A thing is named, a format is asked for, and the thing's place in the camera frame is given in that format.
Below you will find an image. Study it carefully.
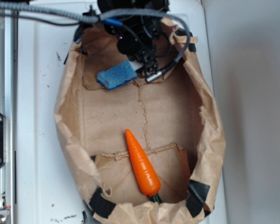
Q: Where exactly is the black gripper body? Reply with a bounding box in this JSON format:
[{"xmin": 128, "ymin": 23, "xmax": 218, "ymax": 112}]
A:
[{"xmin": 98, "ymin": 0, "xmax": 171, "ymax": 77}]

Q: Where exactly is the blue sponge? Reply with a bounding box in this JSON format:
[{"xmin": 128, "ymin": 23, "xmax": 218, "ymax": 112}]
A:
[{"xmin": 97, "ymin": 61, "xmax": 138, "ymax": 91}]

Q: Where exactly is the brown paper bag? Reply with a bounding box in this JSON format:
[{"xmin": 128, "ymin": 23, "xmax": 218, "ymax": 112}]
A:
[{"xmin": 54, "ymin": 24, "xmax": 226, "ymax": 224}]

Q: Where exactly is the orange plastic carrot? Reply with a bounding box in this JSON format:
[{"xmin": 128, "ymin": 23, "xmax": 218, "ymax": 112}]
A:
[{"xmin": 125, "ymin": 129, "xmax": 162, "ymax": 204}]

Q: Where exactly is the grey braided cable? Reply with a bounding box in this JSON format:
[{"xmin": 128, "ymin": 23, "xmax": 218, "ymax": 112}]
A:
[{"xmin": 0, "ymin": 1, "xmax": 192, "ymax": 83}]

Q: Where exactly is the thin black cable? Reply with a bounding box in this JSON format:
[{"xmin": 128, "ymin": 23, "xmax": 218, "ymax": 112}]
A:
[{"xmin": 16, "ymin": 11, "xmax": 84, "ymax": 26}]

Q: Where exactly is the aluminium rail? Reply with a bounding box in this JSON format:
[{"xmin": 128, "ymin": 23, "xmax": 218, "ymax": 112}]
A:
[{"xmin": 0, "ymin": 10, "xmax": 17, "ymax": 224}]

